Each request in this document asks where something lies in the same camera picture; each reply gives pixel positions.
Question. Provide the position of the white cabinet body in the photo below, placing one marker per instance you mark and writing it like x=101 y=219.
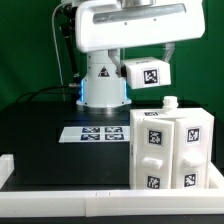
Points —
x=170 y=112

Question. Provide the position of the white U-shaped boundary frame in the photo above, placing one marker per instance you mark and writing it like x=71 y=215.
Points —
x=110 y=202

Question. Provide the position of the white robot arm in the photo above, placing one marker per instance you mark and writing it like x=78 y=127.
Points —
x=101 y=88

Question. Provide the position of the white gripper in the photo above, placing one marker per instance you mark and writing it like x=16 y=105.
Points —
x=105 y=25

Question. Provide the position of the white cabinet door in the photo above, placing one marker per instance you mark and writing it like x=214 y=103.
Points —
x=154 y=154
x=190 y=155

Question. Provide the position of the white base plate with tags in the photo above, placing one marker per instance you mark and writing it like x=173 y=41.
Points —
x=95 y=134

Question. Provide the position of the small white cabinet top block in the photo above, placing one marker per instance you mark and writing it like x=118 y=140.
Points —
x=146 y=72

